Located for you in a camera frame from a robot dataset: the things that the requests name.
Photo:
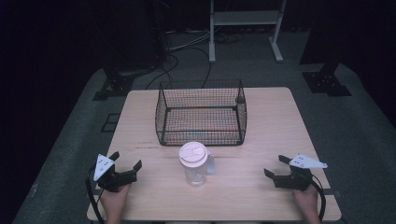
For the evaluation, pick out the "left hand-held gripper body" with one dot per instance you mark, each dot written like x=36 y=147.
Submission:
x=120 y=179

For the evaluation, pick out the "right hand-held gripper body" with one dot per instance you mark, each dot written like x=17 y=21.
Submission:
x=292 y=182

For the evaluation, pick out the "clear cup with white lid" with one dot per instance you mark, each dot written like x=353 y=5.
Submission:
x=193 y=155

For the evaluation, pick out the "person's left hand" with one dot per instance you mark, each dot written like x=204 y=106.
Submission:
x=114 y=202

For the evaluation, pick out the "person's right hand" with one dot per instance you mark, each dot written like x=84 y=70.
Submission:
x=307 y=201

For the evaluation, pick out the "black metal stand base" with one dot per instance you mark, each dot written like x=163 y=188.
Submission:
x=326 y=82
x=116 y=84

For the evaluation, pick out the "black square floor frame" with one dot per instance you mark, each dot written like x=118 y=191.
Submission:
x=102 y=127

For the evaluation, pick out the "white metal desk frame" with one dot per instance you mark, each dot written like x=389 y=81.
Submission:
x=246 y=17

